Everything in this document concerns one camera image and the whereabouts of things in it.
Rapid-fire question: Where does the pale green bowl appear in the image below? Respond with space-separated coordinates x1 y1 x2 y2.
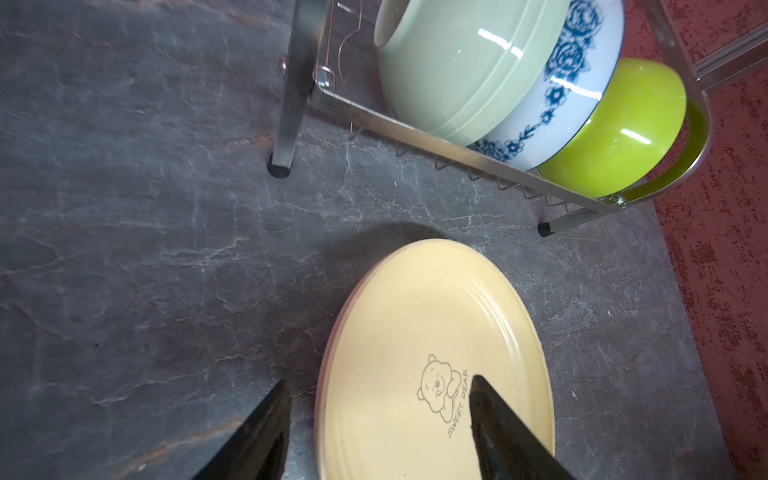
373 0 569 146

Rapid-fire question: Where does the lime green bowl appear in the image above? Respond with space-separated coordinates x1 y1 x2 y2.
538 58 687 199

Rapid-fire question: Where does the yellow bear plate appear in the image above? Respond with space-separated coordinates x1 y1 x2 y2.
315 239 555 479

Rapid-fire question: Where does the steel two-tier dish rack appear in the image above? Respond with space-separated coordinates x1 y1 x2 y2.
267 1 767 237

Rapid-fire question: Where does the pink bear plate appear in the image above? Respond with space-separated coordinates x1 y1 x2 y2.
314 279 364 429

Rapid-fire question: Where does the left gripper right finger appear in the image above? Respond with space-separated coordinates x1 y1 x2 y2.
469 375 574 480

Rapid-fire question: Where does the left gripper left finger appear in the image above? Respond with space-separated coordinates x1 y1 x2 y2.
193 380 292 480

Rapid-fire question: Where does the blue floral white bowl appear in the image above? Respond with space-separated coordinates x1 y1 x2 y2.
470 0 625 171

